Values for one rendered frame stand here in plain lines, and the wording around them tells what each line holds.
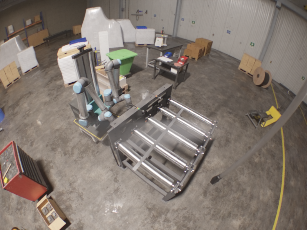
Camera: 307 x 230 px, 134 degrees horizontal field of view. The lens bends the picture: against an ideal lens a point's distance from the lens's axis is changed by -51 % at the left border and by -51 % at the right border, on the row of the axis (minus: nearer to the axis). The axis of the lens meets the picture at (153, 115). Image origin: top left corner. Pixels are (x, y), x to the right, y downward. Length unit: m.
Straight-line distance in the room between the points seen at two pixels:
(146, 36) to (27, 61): 7.31
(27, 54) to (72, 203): 7.97
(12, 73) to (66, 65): 5.01
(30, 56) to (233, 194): 10.15
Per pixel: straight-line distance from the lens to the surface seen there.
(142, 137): 1.69
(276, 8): 11.35
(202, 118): 2.14
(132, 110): 1.64
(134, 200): 2.32
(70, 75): 4.78
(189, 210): 2.43
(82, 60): 2.02
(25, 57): 8.92
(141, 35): 8.17
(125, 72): 4.40
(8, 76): 8.95
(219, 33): 11.28
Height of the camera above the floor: 2.30
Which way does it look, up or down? 46 degrees down
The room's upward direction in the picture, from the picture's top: 6 degrees clockwise
